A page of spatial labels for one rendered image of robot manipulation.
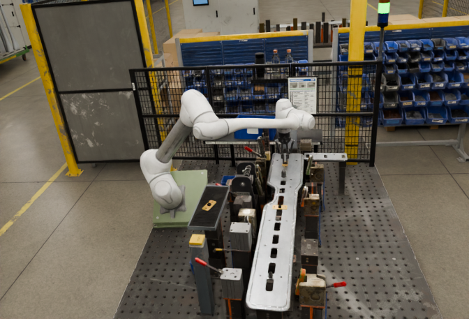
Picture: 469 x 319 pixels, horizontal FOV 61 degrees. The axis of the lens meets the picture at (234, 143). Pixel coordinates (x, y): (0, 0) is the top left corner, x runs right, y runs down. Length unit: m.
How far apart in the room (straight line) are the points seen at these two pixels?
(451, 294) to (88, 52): 3.93
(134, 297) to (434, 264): 2.32
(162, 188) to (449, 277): 2.23
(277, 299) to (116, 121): 3.37
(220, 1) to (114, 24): 4.86
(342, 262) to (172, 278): 0.96
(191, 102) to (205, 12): 6.92
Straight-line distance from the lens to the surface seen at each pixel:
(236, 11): 8.98
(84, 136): 5.01
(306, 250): 1.99
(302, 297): 1.83
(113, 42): 4.45
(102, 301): 3.44
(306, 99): 3.08
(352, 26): 2.98
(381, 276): 2.39
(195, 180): 2.77
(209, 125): 2.14
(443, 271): 3.57
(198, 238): 1.89
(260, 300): 1.81
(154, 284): 2.40
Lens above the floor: 2.34
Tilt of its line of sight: 26 degrees down
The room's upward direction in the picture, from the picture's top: 5 degrees counter-clockwise
